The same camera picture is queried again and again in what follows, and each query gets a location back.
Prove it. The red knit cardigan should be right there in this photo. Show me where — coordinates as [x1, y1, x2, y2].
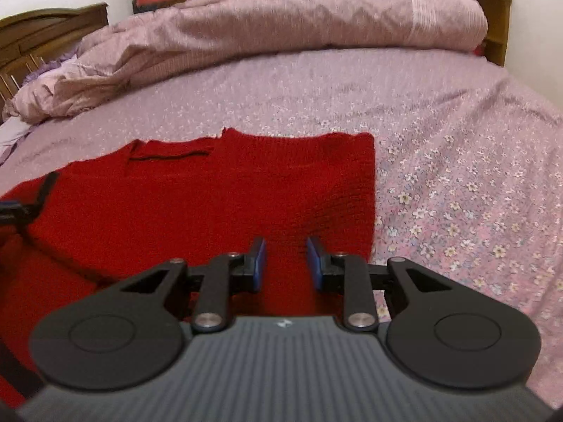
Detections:
[0, 127, 377, 407]

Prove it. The purple white pillow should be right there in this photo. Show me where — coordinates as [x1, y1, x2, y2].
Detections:
[1, 47, 77, 164]

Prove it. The pink floral bed sheet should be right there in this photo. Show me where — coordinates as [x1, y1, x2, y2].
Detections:
[1, 49, 562, 406]

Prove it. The brown wooden headboard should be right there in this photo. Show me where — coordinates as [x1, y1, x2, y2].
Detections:
[0, 3, 108, 102]

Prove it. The pink crumpled duvet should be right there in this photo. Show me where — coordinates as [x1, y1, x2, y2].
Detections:
[2, 0, 488, 125]

